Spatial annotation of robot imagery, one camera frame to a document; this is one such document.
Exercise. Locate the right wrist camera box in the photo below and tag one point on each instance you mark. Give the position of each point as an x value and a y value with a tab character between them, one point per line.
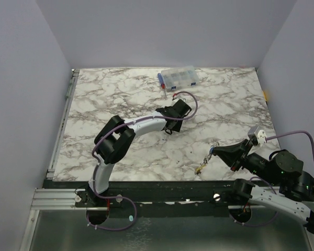
257	135

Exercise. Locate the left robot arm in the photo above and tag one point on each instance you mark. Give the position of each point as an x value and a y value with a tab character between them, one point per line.
113	142

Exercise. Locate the black mounting rail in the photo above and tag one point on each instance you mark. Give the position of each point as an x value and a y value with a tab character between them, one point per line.
159	199

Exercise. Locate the blue handled screwdriver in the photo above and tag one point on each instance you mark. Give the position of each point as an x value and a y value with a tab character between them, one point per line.
162	85

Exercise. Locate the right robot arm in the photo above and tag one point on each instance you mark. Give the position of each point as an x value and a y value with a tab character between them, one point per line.
295	197

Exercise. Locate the metal side rail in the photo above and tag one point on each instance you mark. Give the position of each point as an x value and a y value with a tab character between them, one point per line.
60	134

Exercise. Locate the yellow key tag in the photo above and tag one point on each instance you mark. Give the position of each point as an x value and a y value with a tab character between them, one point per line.
199	169

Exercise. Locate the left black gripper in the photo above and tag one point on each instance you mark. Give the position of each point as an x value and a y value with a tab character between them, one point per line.
177	128

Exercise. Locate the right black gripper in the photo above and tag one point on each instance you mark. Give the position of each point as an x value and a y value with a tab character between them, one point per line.
241	157

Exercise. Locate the clear plastic organizer box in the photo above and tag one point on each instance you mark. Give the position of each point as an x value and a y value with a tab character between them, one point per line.
180	77

